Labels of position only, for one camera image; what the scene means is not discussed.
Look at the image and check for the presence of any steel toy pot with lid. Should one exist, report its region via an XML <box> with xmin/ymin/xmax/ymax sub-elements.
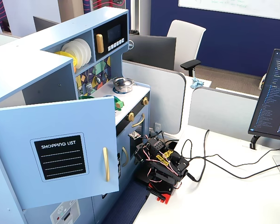
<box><xmin>112</xmin><ymin>77</ymin><xmax>135</xmax><ymax>93</ymax></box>

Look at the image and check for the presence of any white toy plate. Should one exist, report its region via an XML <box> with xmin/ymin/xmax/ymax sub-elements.
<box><xmin>61</xmin><ymin>42</ymin><xmax>82</xmax><ymax>70</ymax></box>
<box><xmin>78</xmin><ymin>38</ymin><xmax>92</xmax><ymax>64</ymax></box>
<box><xmin>70</xmin><ymin>40</ymin><xmax>88</xmax><ymax>67</ymax></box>

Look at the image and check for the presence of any steel toy whisk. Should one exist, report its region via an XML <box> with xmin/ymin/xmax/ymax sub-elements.
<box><xmin>102</xmin><ymin>59</ymin><xmax>109</xmax><ymax>79</ymax></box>

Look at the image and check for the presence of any black power cable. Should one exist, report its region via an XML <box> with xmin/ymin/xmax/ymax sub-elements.
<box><xmin>186</xmin><ymin>129</ymin><xmax>210</xmax><ymax>183</ymax></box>

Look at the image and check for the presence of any black Dell monitor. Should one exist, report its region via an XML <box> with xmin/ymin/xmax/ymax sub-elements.
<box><xmin>122</xmin><ymin>34</ymin><xmax>177</xmax><ymax>71</ymax></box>

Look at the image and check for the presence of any grey desk divider panel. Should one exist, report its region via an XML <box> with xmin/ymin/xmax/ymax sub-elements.
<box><xmin>188</xmin><ymin>87</ymin><xmax>259</xmax><ymax>143</ymax></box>
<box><xmin>121</xmin><ymin>59</ymin><xmax>187</xmax><ymax>135</ymax></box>

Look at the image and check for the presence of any cabinet door with shopping list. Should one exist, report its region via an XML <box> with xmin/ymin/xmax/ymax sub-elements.
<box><xmin>0</xmin><ymin>96</ymin><xmax>120</xmax><ymax>210</ymax></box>

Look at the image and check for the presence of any crumpled blue cloth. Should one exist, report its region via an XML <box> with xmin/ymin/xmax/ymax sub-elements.
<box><xmin>189</xmin><ymin>77</ymin><xmax>205</xmax><ymax>89</ymax></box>

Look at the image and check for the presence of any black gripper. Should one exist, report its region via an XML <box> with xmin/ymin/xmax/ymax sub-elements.
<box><xmin>133</xmin><ymin>139</ymin><xmax>156</xmax><ymax>165</ymax></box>

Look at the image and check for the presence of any gold oven door handle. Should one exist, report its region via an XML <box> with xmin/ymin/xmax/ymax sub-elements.
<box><xmin>132</xmin><ymin>113</ymin><xmax>145</xmax><ymax>128</ymax></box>

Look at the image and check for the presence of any computer monitor showing code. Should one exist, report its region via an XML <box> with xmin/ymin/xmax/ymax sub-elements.
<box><xmin>248</xmin><ymin>48</ymin><xmax>280</xmax><ymax>142</ymax></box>

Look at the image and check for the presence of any blue toy kitchen unit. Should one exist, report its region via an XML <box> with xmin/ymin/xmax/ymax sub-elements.
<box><xmin>0</xmin><ymin>6</ymin><xmax>152</xmax><ymax>224</ymax></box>

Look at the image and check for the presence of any gold cabinet door handle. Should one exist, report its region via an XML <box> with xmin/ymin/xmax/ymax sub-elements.
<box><xmin>102</xmin><ymin>147</ymin><xmax>111</xmax><ymax>182</ymax></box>

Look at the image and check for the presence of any green round recipient with handle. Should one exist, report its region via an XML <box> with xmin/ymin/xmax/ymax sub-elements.
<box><xmin>104</xmin><ymin>95</ymin><xmax>125</xmax><ymax>111</ymax></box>

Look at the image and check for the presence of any gold microwave handle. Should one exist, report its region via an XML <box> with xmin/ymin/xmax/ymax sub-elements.
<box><xmin>95</xmin><ymin>34</ymin><xmax>105</xmax><ymax>54</ymax></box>

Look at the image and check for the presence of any white office chair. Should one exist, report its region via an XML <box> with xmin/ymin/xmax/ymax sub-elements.
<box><xmin>167</xmin><ymin>19</ymin><xmax>207</xmax><ymax>77</ymax></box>

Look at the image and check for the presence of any white whiteboard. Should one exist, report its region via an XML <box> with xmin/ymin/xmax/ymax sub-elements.
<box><xmin>178</xmin><ymin>0</ymin><xmax>280</xmax><ymax>21</ymax></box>

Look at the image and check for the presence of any aluminium frame post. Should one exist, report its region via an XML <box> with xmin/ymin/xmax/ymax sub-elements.
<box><xmin>130</xmin><ymin>0</ymin><xmax>151</xmax><ymax>35</ymax></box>

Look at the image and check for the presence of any steel toy ladle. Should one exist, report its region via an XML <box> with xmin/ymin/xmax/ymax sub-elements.
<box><xmin>93</xmin><ymin>65</ymin><xmax>101</xmax><ymax>84</ymax></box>

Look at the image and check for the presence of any dark grey monitor back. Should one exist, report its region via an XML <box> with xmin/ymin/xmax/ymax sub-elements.
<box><xmin>33</xmin><ymin>15</ymin><xmax>60</xmax><ymax>32</ymax></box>

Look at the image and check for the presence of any black toy microwave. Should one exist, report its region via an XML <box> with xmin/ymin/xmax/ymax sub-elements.
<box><xmin>92</xmin><ymin>14</ymin><xmax>129</xmax><ymax>62</ymax></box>

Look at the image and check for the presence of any steel toy skimmer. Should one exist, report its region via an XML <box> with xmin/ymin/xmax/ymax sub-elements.
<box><xmin>77</xmin><ymin>78</ymin><xmax>84</xmax><ymax>97</ymax></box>

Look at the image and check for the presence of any gold dishwasher door handle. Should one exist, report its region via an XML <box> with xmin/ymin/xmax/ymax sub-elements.
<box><xmin>121</xmin><ymin>147</ymin><xmax>129</xmax><ymax>167</ymax></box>

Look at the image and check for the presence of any steel toy slotted spatula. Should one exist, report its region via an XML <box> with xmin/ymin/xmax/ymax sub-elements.
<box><xmin>84</xmin><ymin>70</ymin><xmax>93</xmax><ymax>92</ymax></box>

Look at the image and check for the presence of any red robot base mount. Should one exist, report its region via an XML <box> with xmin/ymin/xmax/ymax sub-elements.
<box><xmin>146</xmin><ymin>181</ymin><xmax>182</xmax><ymax>204</ymax></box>

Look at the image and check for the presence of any white cord bundle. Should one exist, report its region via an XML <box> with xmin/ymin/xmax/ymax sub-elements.
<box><xmin>259</xmin><ymin>73</ymin><xmax>268</xmax><ymax>91</ymax></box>

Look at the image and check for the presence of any black monitor clamp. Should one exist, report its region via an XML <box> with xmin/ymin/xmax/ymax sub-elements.
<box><xmin>249</xmin><ymin>134</ymin><xmax>262</xmax><ymax>150</ymax></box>

